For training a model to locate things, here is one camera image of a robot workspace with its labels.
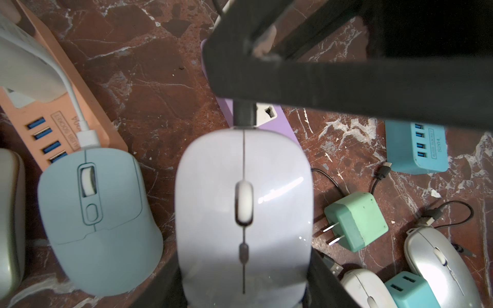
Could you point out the green usb charger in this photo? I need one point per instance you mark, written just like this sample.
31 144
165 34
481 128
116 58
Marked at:
356 221

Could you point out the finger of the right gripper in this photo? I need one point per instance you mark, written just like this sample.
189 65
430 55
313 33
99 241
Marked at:
319 25
451 92

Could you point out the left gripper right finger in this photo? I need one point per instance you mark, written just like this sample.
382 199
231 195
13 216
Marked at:
323 287

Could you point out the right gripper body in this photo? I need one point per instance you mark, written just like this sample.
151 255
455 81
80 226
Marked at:
428 29

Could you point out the teal usb charger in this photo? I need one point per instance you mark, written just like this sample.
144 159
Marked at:
411 291

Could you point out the purple power strip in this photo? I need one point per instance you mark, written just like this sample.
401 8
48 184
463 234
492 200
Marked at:
269 117

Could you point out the lavender white wireless mouse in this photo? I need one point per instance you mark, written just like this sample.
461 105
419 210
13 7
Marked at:
244 209

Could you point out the orange power strip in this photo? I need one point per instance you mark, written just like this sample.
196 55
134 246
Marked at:
49 130

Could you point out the light blue wireless mouse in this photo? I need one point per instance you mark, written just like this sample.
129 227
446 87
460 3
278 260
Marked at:
97 218

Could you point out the grey wireless mouse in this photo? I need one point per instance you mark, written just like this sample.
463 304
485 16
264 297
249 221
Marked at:
13 221

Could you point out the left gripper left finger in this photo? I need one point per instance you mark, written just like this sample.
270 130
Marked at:
166 290

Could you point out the silver wireless mouse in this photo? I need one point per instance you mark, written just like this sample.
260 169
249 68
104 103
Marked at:
430 255

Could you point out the teal power strip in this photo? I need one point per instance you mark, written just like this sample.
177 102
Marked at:
416 148

